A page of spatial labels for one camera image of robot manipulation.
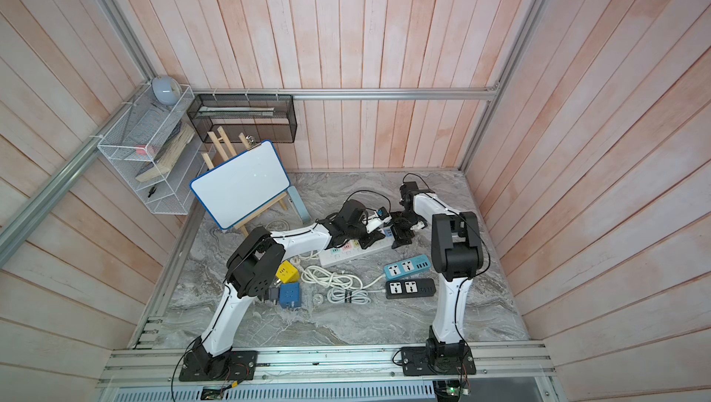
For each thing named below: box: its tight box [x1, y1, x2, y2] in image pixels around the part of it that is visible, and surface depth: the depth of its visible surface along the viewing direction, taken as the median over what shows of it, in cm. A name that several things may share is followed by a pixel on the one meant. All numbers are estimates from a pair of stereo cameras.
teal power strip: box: [383, 254, 431, 281], surface depth 91 cm
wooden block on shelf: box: [135, 123, 196, 183], surface depth 83 cm
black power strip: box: [385, 277, 437, 300], surface depth 87 cm
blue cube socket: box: [279, 281, 302, 309], surface depth 83 cm
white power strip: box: [318, 226, 393, 269], surface depth 94 cm
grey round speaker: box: [151, 75, 182, 105], surface depth 83 cm
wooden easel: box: [199, 125, 290, 239], surface depth 86 cm
